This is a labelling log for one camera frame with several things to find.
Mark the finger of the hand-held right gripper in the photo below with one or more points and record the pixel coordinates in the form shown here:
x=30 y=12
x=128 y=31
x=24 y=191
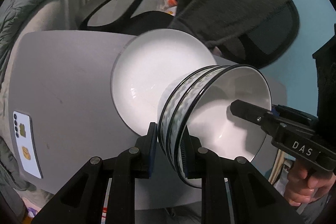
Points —
x=275 y=110
x=249 y=111

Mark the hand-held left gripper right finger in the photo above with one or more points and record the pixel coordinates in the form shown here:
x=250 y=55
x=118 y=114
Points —
x=185 y=158

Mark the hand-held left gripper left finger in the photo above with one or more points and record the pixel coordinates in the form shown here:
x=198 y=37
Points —
x=151 y=150

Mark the large white bowl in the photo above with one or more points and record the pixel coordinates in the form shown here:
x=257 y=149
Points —
x=223 y=121

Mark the small white bowl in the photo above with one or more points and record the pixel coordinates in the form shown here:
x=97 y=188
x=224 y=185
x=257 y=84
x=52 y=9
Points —
x=166 y=121
x=170 y=94

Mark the white plate with black rim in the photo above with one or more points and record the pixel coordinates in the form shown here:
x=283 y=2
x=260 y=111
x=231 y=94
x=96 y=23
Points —
x=147 y=74

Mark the person's right hand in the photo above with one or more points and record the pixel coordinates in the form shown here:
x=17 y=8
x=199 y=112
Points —
x=296 y=187

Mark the black office chair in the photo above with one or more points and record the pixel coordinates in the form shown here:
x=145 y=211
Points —
x=265 y=40

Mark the white smartphone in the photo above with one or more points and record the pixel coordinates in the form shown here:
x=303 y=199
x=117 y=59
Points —
x=26 y=142

